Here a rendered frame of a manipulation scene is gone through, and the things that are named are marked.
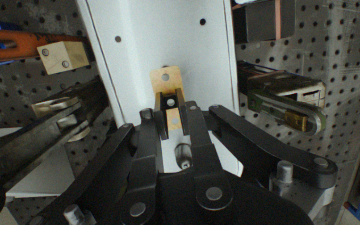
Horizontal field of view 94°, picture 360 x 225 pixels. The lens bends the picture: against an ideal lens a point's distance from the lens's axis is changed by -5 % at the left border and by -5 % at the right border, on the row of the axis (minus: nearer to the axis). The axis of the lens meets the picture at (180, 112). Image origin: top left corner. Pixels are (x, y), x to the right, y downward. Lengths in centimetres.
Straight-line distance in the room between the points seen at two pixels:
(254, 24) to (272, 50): 35
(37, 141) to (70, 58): 10
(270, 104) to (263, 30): 13
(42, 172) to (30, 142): 46
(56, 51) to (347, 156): 111
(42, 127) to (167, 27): 21
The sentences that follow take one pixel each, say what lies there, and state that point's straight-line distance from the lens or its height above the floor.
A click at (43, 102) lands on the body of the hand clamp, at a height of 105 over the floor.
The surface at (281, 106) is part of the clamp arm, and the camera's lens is 29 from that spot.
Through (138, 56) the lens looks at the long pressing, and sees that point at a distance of 30.
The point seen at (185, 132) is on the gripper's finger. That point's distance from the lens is 17.
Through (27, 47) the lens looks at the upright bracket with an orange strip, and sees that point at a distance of 27.
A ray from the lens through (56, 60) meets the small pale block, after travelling 26.
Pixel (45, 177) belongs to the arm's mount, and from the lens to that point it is 71.
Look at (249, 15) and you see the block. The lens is 35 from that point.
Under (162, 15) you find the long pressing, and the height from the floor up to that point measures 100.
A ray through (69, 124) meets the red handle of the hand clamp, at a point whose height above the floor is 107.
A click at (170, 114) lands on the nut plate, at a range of 24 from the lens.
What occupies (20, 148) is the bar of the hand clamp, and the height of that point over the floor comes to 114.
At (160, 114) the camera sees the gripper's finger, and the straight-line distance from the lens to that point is 16.
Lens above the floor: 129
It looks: 69 degrees down
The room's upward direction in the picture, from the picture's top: 167 degrees clockwise
